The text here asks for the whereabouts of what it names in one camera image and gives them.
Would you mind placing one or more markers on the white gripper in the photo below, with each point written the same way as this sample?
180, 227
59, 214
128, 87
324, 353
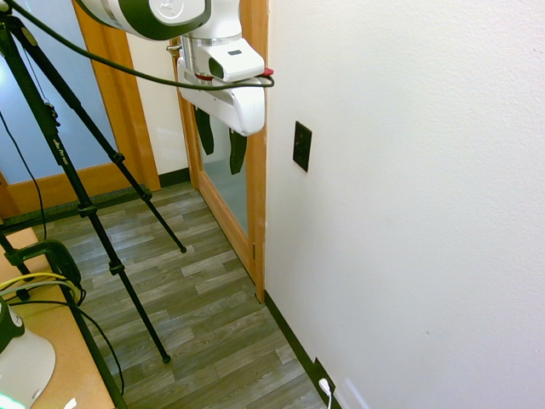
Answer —
242, 111

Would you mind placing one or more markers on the dark light switch plate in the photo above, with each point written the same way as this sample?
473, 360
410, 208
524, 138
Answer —
302, 147

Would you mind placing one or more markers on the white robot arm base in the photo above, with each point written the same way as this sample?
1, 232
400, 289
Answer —
25, 362

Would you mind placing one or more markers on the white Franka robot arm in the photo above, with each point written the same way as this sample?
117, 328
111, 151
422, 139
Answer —
170, 13

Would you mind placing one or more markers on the wooden door with frosted glass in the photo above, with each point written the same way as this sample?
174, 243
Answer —
221, 191

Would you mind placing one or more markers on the wood framed frosted glass panel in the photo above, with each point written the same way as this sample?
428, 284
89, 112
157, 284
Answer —
127, 106

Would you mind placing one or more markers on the black C-clamp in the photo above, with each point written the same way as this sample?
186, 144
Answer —
59, 255

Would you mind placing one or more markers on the black baseboard strip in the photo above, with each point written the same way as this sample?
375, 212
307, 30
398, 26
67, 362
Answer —
294, 341

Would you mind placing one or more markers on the wooden door frame post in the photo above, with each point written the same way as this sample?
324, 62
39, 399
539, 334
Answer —
260, 191

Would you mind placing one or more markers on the red wrist camera mount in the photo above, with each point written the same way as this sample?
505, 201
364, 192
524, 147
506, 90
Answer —
267, 71

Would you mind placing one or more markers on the black camera tripod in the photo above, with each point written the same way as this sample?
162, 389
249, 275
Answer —
64, 157

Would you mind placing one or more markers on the dark wall outlet plate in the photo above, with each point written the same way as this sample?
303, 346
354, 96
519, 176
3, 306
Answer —
325, 371

